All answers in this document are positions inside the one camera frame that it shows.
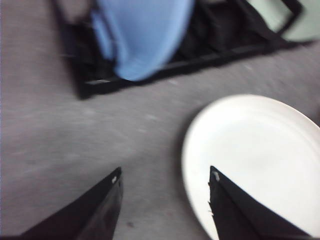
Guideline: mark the light green plate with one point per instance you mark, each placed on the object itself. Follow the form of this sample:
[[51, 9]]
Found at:
[[276, 13]]

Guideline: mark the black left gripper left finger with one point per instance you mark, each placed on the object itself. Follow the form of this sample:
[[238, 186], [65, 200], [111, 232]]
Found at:
[[93, 215]]

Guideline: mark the white plate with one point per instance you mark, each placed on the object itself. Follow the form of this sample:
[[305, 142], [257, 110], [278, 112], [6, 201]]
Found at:
[[266, 145]]

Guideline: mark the black plate rack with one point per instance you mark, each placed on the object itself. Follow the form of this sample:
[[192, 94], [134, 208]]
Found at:
[[220, 30]]

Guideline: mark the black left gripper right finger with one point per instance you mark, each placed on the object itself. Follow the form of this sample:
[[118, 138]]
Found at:
[[239, 215]]

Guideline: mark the blue plate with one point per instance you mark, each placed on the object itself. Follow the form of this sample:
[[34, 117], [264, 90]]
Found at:
[[141, 36]]

